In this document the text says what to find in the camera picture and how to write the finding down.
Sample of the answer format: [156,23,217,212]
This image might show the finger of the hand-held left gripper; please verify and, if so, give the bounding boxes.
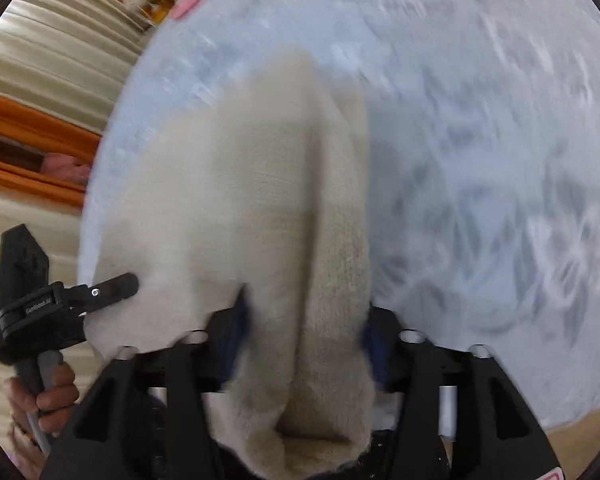
[72,273,140,314]

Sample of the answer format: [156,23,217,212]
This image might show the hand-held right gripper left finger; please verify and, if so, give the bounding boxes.
[40,285,251,480]

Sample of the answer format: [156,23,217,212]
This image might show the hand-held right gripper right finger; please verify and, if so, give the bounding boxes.
[360,305,563,480]

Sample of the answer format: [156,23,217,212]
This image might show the cream sweater with black hearts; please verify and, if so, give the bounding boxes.
[80,50,381,480]

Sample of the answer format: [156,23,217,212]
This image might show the person's left hand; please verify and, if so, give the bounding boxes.
[4,360,80,431]

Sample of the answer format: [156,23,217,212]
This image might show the cream pleated curtain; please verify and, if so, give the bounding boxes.
[0,200,101,426]
[0,0,153,136]

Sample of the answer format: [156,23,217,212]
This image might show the dark sparkly pants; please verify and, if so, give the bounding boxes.
[330,427,451,480]

